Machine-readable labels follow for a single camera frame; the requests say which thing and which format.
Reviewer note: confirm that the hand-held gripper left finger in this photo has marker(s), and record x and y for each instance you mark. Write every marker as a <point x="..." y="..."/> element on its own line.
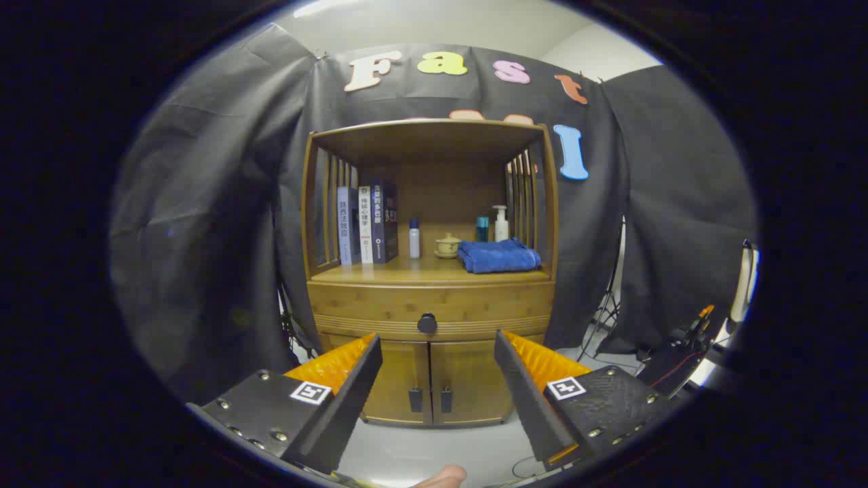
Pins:
<point x="346" y="407"/>

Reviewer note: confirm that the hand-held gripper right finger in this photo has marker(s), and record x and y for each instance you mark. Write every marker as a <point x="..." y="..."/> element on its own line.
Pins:
<point x="525" y="400"/>

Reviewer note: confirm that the wooden drawer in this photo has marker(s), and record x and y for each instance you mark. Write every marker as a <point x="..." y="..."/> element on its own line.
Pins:
<point x="366" y="305"/>

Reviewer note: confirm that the black drawer knob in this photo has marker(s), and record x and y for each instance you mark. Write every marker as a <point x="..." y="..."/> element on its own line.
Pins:
<point x="427" y="323"/>

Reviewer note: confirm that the wooden countertop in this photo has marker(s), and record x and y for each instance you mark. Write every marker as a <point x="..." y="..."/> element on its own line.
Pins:
<point x="407" y="271"/>

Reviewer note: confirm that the wooden cabinet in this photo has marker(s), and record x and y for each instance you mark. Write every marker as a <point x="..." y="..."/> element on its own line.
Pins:
<point x="420" y="139"/>

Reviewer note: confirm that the black light stand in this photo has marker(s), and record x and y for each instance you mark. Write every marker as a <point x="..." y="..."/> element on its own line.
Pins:
<point x="607" y="308"/>

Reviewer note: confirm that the blue towel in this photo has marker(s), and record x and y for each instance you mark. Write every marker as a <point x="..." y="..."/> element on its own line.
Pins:
<point x="498" y="257"/>

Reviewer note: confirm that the black electronic device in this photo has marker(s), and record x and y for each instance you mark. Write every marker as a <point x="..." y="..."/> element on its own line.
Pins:
<point x="668" y="366"/>

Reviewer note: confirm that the white pump bottle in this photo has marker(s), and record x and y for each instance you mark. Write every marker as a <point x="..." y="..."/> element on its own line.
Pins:
<point x="501" y="230"/>

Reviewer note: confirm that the beige lidded teacup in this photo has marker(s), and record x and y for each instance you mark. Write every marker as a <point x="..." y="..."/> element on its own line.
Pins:
<point x="447" y="247"/>

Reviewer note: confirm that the teal bottle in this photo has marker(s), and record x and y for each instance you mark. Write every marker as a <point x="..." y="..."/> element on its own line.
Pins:
<point x="482" y="229"/>

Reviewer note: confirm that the pale blue book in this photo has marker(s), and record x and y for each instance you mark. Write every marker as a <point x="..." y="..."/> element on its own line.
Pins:
<point x="347" y="230"/>

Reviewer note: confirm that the white bottle with blue cap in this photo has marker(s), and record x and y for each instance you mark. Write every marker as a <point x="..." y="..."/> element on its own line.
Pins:
<point x="414" y="244"/>

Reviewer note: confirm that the white book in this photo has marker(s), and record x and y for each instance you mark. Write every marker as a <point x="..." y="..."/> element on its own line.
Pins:
<point x="365" y="230"/>

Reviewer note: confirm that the dark blue book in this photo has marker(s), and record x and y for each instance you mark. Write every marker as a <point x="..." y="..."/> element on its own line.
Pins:
<point x="383" y="227"/>

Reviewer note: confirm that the black backdrop cloth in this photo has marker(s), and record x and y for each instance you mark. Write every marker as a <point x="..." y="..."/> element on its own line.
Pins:
<point x="217" y="203"/>

